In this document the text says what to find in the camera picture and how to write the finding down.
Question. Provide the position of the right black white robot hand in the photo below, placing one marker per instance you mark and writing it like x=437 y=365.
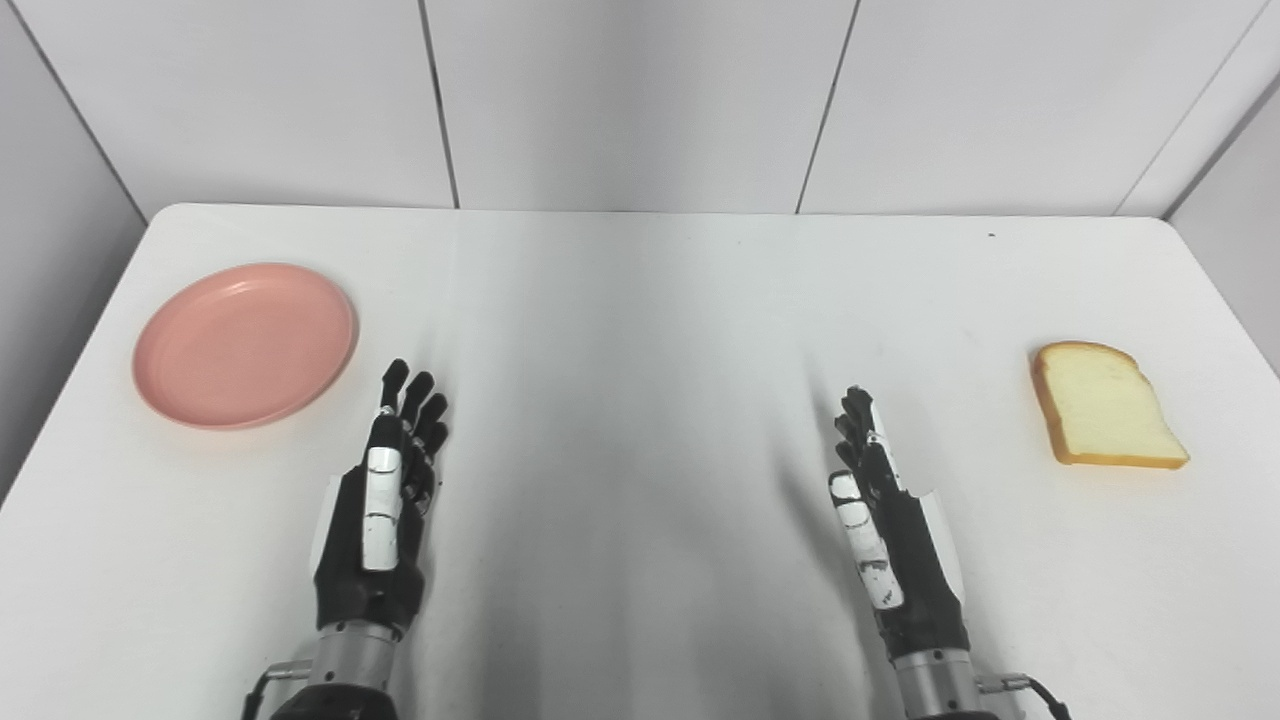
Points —
x=900 y=540

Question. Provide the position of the slice of white bread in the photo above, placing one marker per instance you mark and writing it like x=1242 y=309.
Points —
x=1100 y=410

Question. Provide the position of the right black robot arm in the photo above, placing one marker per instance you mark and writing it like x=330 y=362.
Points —
x=940 y=685

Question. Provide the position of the pink round plate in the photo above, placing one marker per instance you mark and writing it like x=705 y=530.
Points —
x=245 y=345

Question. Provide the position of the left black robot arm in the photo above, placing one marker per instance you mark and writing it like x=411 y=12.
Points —
x=345 y=675

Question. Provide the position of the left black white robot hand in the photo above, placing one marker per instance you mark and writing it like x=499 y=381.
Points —
x=379 y=520

